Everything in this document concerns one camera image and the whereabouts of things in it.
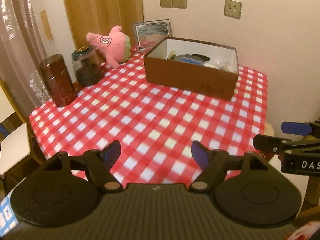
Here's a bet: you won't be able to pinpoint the white packaged socks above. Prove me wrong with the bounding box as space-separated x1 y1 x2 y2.
166 50 176 60

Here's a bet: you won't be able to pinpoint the glass picture frame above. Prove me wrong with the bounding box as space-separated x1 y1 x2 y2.
132 19 172 52

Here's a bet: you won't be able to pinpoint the red white checkered tablecloth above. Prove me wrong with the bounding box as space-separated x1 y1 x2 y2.
29 50 268 184

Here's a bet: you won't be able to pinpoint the brown metal canister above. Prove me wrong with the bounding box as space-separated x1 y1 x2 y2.
39 54 76 107

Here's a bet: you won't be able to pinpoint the striped knitted beanie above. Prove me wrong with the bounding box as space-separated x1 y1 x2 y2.
172 54 204 66

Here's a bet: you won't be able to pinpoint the wooden door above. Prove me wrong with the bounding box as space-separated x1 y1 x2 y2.
64 0 144 48

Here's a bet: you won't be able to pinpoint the clear plastic bag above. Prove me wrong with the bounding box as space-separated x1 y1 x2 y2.
203 61 233 72

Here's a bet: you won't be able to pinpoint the sheer curtain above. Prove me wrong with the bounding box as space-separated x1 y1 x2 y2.
1 0 50 118

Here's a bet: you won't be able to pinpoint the white side table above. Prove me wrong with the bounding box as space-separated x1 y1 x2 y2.
0 123 31 176

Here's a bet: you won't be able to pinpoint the black red ear pad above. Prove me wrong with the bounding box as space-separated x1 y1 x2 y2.
192 54 210 62

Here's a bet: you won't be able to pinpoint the glass jar dark contents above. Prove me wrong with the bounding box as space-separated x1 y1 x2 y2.
72 47 103 87

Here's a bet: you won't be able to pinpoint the pink star plush toy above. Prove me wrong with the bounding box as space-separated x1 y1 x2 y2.
86 25 131 69

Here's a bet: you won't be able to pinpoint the single wall socket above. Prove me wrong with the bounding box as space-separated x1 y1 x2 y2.
224 0 242 20

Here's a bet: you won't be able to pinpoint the brown cardboard box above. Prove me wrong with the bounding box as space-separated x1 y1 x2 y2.
144 37 239 101

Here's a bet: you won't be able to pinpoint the double wall socket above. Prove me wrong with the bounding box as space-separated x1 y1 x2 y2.
159 0 187 9

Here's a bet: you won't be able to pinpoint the blue white patterned cloth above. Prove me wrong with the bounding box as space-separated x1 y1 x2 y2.
0 191 18 237

